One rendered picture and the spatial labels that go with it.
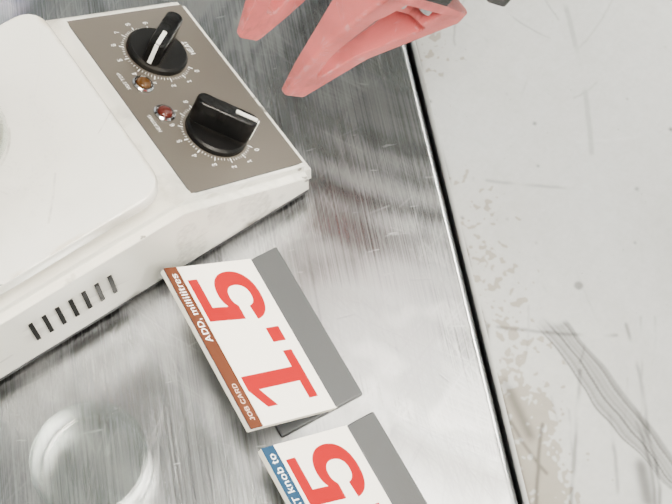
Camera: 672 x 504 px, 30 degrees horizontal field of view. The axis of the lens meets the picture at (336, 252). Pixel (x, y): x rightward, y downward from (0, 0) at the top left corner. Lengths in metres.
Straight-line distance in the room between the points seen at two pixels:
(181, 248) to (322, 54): 0.14
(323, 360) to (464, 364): 0.07
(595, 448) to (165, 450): 0.21
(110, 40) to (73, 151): 0.09
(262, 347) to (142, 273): 0.07
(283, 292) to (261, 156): 0.07
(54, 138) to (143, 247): 0.06
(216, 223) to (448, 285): 0.12
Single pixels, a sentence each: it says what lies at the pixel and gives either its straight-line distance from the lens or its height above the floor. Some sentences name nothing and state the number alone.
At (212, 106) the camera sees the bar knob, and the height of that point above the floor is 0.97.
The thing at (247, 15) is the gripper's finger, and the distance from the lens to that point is 0.54.
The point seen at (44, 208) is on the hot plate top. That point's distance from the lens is 0.57.
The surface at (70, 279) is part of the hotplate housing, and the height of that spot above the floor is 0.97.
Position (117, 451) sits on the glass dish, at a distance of 0.62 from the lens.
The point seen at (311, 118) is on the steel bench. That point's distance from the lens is 0.68.
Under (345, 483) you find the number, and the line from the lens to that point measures 0.59.
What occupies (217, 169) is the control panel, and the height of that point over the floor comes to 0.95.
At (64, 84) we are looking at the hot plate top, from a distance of 0.60.
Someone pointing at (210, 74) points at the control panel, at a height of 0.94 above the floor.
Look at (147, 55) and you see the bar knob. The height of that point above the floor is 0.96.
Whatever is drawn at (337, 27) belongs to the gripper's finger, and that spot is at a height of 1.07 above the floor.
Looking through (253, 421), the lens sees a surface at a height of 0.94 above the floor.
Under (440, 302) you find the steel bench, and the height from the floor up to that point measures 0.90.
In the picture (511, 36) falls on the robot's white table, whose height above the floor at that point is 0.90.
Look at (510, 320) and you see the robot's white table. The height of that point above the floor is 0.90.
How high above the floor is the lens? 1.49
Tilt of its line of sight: 66 degrees down
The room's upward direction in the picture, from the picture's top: 1 degrees clockwise
